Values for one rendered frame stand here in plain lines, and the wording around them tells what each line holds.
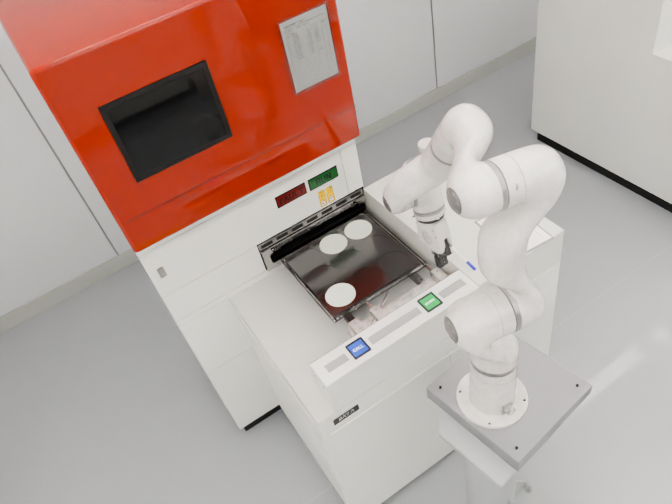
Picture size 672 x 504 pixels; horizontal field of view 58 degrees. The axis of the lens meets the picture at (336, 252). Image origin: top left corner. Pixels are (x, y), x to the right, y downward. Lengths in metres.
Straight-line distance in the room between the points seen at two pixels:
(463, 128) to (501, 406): 0.79
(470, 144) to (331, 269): 1.01
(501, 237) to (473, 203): 0.15
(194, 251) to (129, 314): 1.58
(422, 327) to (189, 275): 0.79
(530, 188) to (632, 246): 2.27
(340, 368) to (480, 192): 0.80
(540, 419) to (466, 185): 0.82
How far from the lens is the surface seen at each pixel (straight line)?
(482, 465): 1.71
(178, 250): 1.98
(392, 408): 1.99
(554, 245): 2.04
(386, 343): 1.74
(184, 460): 2.88
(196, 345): 2.27
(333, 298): 1.96
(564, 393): 1.78
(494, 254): 1.24
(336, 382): 1.71
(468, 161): 1.13
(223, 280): 2.13
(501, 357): 1.50
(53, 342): 3.66
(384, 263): 2.03
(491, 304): 1.39
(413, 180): 1.44
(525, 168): 1.14
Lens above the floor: 2.37
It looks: 44 degrees down
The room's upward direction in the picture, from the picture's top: 14 degrees counter-clockwise
